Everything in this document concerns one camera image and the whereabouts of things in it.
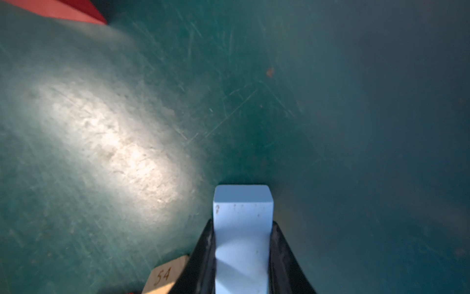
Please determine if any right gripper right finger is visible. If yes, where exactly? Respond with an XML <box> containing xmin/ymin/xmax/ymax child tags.
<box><xmin>269</xmin><ymin>222</ymin><xmax>317</xmax><ymax>294</ymax></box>

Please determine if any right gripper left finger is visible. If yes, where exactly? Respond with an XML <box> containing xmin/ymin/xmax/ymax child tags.
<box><xmin>169</xmin><ymin>219</ymin><xmax>215</xmax><ymax>294</ymax></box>

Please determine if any natural wood block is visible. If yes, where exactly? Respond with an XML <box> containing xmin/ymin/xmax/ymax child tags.
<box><xmin>142</xmin><ymin>255</ymin><xmax>189</xmax><ymax>294</ymax></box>

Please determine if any light blue block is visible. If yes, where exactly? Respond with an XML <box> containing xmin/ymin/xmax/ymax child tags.
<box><xmin>213</xmin><ymin>185</ymin><xmax>274</xmax><ymax>294</ymax></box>

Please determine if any red triangular block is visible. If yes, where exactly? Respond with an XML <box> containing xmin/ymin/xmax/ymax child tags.
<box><xmin>5</xmin><ymin>0</ymin><xmax>108</xmax><ymax>25</ymax></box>

